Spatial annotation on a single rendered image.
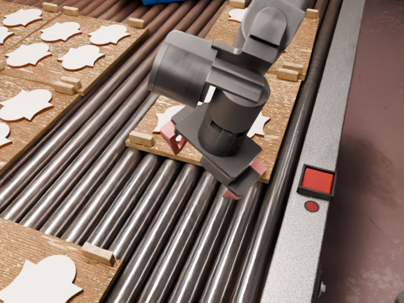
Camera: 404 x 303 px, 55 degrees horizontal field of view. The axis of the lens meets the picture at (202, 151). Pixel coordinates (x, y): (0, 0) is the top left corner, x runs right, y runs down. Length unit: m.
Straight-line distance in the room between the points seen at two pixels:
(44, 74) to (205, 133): 0.84
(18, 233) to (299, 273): 0.53
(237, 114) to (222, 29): 1.00
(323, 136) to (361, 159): 1.38
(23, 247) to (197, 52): 0.52
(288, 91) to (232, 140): 0.66
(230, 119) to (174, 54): 0.09
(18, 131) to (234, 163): 0.67
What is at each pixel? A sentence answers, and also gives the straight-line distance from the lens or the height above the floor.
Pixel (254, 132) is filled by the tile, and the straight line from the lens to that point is 0.93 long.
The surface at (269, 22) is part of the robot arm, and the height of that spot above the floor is 1.38.
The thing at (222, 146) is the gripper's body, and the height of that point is 1.24.
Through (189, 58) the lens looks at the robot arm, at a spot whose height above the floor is 1.34.
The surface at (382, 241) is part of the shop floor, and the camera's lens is 2.03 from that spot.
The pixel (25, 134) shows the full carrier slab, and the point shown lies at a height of 0.94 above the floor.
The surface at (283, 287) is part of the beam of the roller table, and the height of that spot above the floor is 0.91.
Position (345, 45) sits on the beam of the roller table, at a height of 0.92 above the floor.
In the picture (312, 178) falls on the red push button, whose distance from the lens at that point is 0.88.
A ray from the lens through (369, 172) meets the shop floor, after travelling 2.32.
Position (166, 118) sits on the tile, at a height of 0.95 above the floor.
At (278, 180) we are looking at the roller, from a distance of 0.87.
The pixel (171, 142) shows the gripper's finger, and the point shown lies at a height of 1.20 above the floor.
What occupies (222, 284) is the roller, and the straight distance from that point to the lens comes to 0.72.
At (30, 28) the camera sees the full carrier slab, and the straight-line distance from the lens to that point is 1.52.
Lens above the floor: 1.55
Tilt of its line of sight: 44 degrees down
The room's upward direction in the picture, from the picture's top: straight up
